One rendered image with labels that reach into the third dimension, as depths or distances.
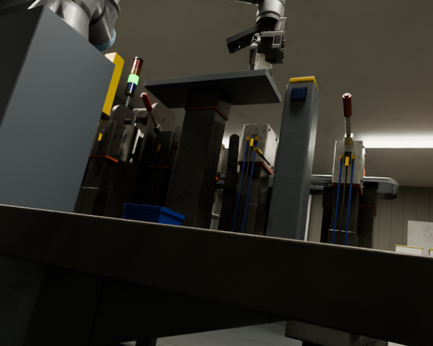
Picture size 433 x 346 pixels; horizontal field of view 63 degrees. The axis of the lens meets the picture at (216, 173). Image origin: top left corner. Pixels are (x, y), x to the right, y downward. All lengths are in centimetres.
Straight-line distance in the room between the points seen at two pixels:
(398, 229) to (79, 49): 684
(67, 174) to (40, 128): 11
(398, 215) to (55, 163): 689
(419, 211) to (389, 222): 53
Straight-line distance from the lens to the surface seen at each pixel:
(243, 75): 92
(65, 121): 79
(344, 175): 95
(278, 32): 103
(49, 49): 79
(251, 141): 103
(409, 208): 738
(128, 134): 125
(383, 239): 726
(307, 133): 83
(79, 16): 91
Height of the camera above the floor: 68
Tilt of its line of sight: 16 degrees up
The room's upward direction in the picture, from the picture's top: 10 degrees clockwise
